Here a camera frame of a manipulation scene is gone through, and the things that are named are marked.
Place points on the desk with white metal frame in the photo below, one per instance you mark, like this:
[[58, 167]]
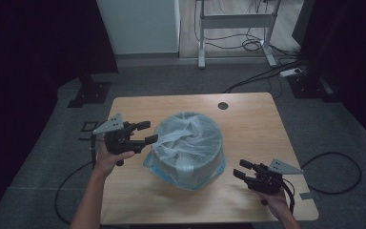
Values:
[[235, 21]]

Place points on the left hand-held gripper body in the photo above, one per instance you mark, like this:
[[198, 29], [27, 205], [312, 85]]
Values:
[[117, 140]]

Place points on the grey tape piece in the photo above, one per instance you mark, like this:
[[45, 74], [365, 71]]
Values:
[[306, 196]]

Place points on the dark curtain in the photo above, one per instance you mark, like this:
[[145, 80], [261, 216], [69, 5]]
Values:
[[44, 38], [346, 47]]

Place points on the white cabinet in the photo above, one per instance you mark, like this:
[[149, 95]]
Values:
[[139, 25]]

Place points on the white power strip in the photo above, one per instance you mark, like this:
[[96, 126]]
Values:
[[290, 72]]

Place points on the white bag with blue edge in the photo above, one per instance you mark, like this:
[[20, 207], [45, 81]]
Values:
[[187, 143]]

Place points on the dark round table grommet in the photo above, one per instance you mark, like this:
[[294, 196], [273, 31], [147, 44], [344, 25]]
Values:
[[223, 106]]

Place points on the person's left hand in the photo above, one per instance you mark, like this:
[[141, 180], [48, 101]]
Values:
[[105, 162]]

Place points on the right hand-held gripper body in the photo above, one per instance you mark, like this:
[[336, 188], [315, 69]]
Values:
[[268, 181]]

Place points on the person's right hand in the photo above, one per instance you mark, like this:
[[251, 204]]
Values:
[[279, 203]]

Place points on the black stand base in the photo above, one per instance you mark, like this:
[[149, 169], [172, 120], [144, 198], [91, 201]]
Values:
[[308, 87], [90, 92]]

